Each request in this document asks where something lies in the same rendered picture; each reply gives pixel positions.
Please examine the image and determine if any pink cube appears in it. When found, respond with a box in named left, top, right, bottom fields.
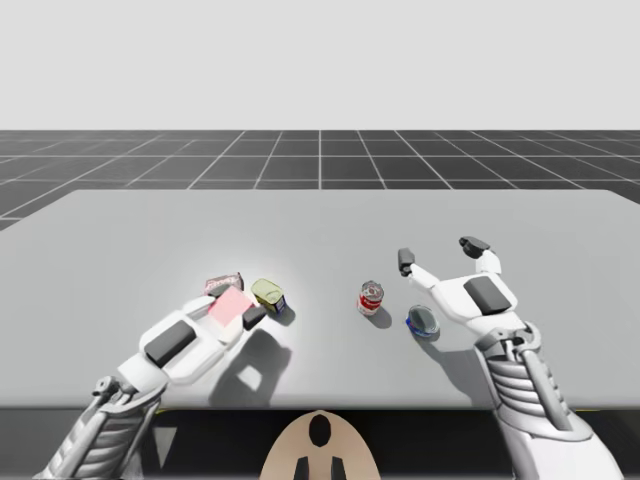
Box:
left=208, top=286, right=254, bottom=329

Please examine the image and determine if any green and blue rectangular can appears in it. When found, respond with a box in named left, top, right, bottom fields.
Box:
left=249, top=277, right=289, bottom=316

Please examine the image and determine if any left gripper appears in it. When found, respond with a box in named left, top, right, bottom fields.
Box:
left=116, top=285, right=268, bottom=395

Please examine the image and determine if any red and white can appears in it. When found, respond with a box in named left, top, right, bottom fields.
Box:
left=356, top=279, right=388, bottom=318

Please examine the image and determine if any pink and white carton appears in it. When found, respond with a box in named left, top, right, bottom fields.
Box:
left=203, top=271, right=246, bottom=297

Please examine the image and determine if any tan robot part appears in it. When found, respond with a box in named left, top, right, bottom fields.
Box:
left=258, top=408, right=382, bottom=480

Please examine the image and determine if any blue flat can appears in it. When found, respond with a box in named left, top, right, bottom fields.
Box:
left=405, top=304, right=442, bottom=338

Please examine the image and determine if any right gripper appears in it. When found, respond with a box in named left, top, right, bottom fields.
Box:
left=397, top=235, right=521, bottom=333

